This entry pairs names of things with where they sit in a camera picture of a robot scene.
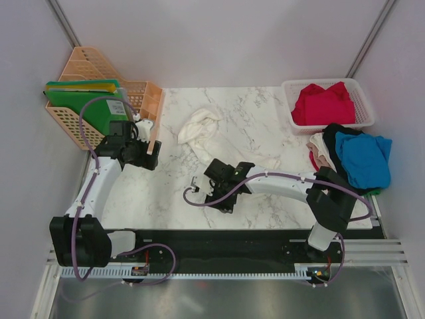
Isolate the white t shirt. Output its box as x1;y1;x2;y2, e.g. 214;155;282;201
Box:
177;108;280;169

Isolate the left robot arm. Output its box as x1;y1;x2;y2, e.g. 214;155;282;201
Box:
49;119;161;267

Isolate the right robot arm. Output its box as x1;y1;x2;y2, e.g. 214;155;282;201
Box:
204;159;357;262

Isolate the green file folder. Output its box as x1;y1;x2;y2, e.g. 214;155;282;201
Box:
44;86;128;135

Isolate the red t shirt on table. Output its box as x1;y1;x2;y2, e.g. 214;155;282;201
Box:
309;151;319;171

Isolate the peach plastic file organizer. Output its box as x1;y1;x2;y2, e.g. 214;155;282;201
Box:
44;47;163;154

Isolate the beige pink t shirt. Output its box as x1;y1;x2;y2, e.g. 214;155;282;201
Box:
306;132;336;171

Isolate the black t shirt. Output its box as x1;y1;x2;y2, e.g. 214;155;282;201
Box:
323;123;363;178

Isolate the red t shirt in basket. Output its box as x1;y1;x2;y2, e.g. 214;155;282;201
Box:
292;82;356;126

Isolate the blue t shirt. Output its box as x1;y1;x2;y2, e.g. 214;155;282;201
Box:
335;132;392;189

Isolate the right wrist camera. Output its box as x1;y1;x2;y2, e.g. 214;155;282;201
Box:
191;175;214;196

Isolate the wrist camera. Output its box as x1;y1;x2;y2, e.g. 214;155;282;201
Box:
135;118;155;142
191;175;214;196

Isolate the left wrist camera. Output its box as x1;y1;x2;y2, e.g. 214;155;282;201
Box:
135;118;155;142

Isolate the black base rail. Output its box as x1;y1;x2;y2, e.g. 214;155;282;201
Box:
106;228;386;274

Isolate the white slotted cable duct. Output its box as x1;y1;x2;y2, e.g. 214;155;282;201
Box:
61;263;333;280

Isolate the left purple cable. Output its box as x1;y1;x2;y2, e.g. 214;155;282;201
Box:
71;96;177;303

